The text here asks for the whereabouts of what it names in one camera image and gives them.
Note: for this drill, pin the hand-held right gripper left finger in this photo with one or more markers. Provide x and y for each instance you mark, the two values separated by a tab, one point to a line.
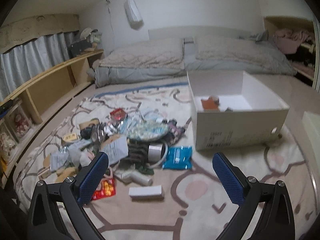
92	177

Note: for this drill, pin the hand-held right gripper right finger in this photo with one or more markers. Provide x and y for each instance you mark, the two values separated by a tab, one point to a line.
228	180

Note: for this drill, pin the grey plastic hand tool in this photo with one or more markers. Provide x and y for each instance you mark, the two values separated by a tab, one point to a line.
135	176

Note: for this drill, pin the white shoe box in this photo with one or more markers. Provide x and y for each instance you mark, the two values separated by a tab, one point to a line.
237	130

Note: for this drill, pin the green clip with white loop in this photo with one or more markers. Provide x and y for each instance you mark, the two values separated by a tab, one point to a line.
145	171

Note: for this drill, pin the brown leather holder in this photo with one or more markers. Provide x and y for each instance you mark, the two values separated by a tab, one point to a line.
210	104

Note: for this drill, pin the pink scissors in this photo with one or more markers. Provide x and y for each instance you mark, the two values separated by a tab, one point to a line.
110	173

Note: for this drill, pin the red sachet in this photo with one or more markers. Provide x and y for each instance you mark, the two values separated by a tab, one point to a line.
106	191

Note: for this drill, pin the pointed wooden piece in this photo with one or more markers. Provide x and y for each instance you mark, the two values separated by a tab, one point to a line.
66	173

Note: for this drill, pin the white plush balls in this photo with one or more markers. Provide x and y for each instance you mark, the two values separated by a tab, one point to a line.
77	155

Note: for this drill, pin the white paper sachet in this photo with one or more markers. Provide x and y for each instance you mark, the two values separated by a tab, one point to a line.
117	148

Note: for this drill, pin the cartoon printed blanket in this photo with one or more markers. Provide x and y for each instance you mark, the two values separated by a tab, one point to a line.
200	205

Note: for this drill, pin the face mask packet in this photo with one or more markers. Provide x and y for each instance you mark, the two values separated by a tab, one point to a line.
155	115
58	158

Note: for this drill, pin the tape roll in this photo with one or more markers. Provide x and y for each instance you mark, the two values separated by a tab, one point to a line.
96	132

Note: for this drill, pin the yellow label tin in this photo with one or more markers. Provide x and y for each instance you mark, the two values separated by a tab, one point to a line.
70	137

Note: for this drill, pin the blue plastic packet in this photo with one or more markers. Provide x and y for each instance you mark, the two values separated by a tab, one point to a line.
178	157

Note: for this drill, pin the white small box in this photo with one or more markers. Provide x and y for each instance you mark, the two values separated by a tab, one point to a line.
146	192

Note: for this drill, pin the white cup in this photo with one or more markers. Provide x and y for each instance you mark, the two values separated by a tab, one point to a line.
155	152

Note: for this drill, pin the red small box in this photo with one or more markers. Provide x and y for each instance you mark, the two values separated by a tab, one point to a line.
118	114

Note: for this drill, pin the iridescent pouch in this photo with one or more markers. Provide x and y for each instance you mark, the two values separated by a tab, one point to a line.
147	132

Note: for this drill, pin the dark crochet piece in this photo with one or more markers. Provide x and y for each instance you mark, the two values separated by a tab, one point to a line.
176	130

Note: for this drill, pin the glass dome with doll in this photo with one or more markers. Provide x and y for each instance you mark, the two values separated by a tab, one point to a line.
18	125

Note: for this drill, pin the white flower ornament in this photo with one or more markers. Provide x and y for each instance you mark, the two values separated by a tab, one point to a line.
6	142

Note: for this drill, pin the wooden shelf unit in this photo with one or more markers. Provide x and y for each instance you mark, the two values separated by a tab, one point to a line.
50	85

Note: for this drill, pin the grey duvet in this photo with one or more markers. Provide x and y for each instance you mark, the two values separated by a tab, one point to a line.
140	76

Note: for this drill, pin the beige quilted cover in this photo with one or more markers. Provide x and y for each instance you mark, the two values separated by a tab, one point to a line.
237	50
147	55

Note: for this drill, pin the black bag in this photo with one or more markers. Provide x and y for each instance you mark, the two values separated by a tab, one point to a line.
80	47

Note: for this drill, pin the grey curtain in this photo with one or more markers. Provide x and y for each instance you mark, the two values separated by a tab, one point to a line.
30	57

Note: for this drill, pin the white sun hat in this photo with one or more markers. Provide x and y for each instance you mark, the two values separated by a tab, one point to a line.
86	32

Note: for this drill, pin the white headboard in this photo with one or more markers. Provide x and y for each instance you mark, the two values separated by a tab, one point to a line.
212	32

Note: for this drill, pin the pink clothes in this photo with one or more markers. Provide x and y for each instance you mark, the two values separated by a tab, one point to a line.
290	40

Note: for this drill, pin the beige cartoon valance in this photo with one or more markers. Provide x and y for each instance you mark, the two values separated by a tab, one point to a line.
37	27

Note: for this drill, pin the white hanging bag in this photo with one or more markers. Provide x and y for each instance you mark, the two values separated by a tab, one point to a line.
133	12

